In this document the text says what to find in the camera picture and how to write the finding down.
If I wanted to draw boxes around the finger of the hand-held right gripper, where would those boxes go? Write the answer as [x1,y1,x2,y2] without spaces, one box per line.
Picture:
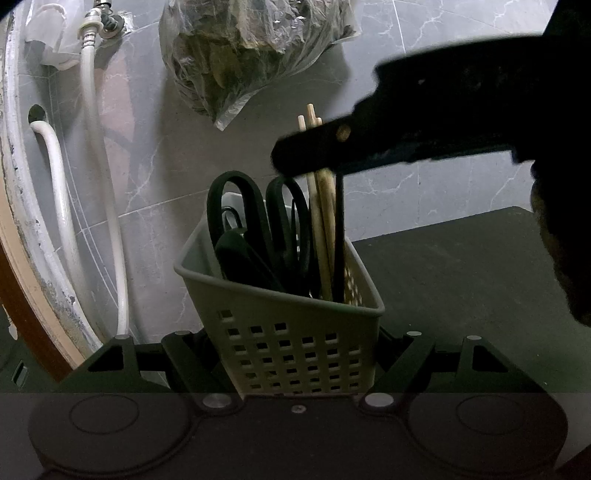
[270,89,417,178]

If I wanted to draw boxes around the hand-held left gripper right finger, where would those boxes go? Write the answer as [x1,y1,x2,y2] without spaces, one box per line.
[360,330,546,412]

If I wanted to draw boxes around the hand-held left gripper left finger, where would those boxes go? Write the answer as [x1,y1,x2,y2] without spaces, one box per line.
[55,330,245,412]

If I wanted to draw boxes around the plain wooden chopstick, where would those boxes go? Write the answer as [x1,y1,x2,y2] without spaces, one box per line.
[306,104,338,278]
[298,114,333,302]

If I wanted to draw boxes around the grey perforated plastic basket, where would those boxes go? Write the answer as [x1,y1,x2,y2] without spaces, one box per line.
[174,194,386,397]

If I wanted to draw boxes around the black handled scissors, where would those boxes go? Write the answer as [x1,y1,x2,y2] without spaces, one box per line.
[206,171,315,284]

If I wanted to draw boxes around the person's right hand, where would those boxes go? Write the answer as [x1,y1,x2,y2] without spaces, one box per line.
[530,152,591,328]

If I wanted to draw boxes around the black mat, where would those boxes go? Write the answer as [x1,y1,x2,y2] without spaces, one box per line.
[351,207,591,393]

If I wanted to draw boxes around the black spatula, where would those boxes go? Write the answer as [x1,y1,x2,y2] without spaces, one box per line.
[215,231,284,292]

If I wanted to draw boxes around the clear bag of dried leaves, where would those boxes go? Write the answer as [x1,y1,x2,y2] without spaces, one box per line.
[159,0,362,133]

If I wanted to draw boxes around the white plastic bag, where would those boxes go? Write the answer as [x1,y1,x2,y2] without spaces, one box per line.
[24,4,85,71]

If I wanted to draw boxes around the wooden door frame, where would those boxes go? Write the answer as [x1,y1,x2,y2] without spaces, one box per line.
[0,185,95,371]

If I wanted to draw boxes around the white flexible hose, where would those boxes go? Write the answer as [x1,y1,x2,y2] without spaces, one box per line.
[28,14,131,339]

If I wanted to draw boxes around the metal wall faucet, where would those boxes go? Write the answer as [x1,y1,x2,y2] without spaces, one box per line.
[91,0,126,37]

